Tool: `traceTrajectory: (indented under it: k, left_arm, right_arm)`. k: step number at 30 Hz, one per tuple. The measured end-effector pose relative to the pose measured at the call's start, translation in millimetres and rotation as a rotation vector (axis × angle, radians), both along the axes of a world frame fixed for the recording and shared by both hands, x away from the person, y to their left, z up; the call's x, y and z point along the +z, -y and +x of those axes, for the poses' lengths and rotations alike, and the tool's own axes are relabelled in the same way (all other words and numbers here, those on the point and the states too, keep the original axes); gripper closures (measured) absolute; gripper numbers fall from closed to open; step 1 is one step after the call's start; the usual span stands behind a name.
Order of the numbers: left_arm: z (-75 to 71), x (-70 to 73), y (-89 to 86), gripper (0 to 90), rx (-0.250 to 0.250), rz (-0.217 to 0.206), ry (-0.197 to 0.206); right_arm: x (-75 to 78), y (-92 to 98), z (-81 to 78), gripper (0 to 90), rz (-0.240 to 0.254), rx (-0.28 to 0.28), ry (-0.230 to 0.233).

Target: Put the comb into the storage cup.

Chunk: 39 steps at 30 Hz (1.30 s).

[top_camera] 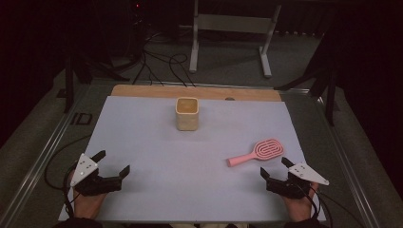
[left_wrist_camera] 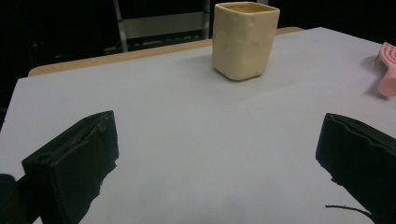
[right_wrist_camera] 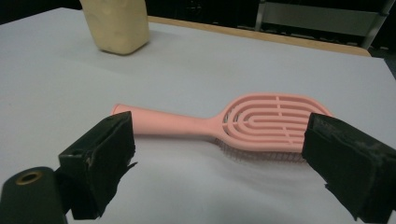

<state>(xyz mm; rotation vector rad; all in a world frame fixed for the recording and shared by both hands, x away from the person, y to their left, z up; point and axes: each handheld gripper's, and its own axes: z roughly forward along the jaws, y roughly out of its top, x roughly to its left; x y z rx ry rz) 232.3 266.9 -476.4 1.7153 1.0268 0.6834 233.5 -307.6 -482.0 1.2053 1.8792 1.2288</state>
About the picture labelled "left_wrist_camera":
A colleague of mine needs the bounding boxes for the pink vented hairbrush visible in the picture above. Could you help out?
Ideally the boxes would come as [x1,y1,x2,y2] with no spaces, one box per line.
[372,41,396,98]

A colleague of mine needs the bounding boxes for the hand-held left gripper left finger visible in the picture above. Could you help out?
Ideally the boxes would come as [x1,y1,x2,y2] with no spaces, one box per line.
[21,110,120,224]

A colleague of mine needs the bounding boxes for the loose black thread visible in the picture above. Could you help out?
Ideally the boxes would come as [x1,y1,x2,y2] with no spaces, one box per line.
[325,203,375,219]

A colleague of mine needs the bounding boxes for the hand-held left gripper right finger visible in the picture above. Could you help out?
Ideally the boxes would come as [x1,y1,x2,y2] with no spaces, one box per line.
[315,112,396,224]

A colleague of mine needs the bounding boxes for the white table sheet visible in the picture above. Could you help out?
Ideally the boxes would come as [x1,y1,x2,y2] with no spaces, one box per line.
[0,26,396,224]

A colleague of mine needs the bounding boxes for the grey metal stand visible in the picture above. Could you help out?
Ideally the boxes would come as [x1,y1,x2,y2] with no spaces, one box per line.
[113,0,213,52]

